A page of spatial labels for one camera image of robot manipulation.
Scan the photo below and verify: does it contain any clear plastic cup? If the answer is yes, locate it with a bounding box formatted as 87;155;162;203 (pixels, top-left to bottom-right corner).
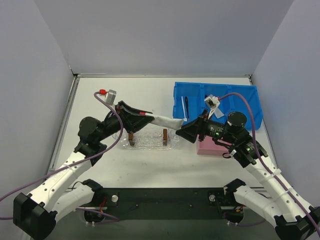
111;132;126;140
168;128;180;141

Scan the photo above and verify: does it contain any white red-capped toothpaste tube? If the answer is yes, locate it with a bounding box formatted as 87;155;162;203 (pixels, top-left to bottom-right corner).
139;112;184;130

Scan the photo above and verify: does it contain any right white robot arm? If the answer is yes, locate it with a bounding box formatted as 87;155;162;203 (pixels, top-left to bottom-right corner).
176;111;320;240

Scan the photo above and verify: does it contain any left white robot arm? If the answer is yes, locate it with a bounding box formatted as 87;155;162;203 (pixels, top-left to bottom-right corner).
13;101;154;240

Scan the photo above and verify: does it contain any clear textured oval tray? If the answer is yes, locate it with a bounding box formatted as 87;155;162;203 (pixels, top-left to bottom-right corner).
119;125;180;151

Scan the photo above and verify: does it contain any black toothbrush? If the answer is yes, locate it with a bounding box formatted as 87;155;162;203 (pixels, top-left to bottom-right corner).
184;96;190;121

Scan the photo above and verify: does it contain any white toothbrush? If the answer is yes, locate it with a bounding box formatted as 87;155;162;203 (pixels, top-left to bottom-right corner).
181;96;188;122

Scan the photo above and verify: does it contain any pink plastic box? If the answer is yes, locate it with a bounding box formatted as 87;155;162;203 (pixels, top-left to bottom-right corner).
196;136;228;156

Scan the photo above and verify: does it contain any blue compartment bin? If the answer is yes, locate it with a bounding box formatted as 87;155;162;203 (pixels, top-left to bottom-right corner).
172;82;263;130

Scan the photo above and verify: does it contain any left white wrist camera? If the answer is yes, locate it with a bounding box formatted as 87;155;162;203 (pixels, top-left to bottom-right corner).
99;89;117;106

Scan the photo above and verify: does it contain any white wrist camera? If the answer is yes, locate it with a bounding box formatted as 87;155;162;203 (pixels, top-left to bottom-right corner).
204;94;220;118
99;89;117;106

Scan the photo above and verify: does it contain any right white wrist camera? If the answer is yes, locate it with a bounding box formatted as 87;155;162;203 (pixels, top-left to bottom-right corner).
204;94;220;118

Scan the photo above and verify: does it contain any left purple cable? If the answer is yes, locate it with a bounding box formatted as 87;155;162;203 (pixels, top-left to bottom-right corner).
0;91;124;223

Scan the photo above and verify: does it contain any purple cable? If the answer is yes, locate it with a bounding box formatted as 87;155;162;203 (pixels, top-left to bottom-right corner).
217;92;318;237
0;91;124;223

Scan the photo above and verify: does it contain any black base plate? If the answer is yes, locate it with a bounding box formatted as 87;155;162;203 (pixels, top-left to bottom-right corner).
83;187;245;226

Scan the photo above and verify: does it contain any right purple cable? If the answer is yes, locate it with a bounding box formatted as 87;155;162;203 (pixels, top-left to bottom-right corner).
217;92;318;237

